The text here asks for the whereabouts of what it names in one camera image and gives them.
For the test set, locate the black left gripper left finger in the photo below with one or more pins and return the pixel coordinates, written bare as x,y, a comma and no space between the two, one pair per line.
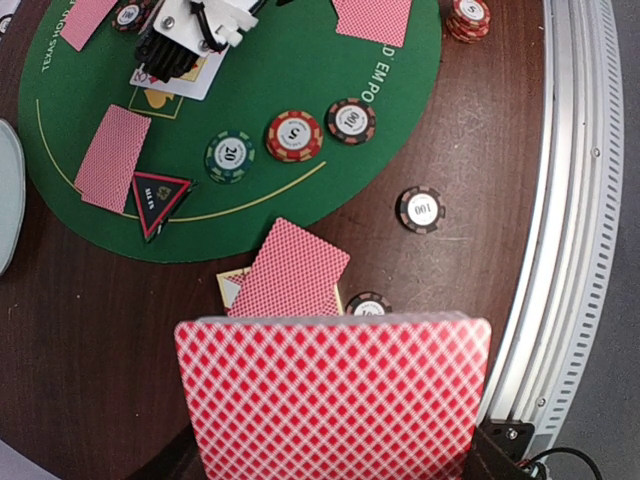
178,460

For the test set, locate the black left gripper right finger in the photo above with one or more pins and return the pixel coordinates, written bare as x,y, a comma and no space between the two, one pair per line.
497,452

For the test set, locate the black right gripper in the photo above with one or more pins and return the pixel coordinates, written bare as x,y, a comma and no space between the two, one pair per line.
161,57

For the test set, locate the brown chips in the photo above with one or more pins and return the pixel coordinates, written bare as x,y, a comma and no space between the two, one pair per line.
351,121
131,15

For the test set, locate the red-backed cards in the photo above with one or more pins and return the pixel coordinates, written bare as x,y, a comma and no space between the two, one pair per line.
83,19
293,275
106,172
380,21

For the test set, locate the green chips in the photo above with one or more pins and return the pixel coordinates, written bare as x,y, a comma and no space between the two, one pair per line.
229,156

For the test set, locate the black triangular dealer button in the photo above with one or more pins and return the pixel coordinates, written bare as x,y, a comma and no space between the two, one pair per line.
157,197

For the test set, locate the red chips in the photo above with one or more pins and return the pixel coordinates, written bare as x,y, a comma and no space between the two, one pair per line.
294,136

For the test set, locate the red-backed playing card deck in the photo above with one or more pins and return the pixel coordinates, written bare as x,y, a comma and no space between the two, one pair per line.
388,397

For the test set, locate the single brown chip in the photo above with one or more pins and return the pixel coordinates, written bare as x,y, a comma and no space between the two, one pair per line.
368,304

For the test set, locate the brown poker chip stack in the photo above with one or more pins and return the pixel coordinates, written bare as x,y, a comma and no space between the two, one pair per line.
419,209

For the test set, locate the red poker chip stack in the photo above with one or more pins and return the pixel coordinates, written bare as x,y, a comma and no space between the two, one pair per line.
469,20

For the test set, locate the round green poker mat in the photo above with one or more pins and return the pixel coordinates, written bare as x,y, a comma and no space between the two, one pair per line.
293,60

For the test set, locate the light blue flower plate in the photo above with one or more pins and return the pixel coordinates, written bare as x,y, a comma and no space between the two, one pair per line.
13,192

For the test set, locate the loose red-backed cards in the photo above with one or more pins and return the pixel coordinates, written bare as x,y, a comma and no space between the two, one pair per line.
293,275

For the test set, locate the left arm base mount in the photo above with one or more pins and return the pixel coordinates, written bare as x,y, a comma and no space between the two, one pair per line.
539,458

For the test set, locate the aluminium front rail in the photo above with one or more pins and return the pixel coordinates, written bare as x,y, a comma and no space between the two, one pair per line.
571,243

